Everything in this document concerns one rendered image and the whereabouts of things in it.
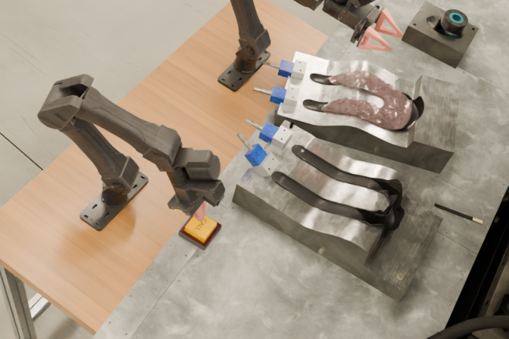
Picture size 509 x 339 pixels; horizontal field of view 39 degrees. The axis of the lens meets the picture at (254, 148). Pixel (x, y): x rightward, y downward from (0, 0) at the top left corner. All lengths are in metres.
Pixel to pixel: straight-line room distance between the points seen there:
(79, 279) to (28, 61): 1.63
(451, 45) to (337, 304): 0.97
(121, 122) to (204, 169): 0.21
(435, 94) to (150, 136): 0.93
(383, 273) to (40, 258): 0.84
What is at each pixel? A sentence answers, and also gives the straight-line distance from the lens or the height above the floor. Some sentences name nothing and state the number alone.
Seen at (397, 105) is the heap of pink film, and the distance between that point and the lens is 2.11.
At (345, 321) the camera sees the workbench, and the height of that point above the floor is 0.80.
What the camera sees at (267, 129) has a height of 0.90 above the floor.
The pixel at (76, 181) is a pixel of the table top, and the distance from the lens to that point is 1.92.
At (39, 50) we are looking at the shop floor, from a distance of 3.29.
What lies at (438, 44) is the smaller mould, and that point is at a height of 0.86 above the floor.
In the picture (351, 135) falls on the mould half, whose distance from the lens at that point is 2.04.
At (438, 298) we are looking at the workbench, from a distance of 1.93.
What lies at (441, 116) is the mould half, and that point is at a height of 0.91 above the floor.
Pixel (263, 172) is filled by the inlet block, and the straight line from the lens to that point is 1.84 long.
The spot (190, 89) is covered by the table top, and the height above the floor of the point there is 0.80.
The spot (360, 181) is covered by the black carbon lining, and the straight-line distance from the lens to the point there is 1.90.
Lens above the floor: 2.43
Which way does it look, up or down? 54 degrees down
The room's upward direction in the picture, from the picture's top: 16 degrees clockwise
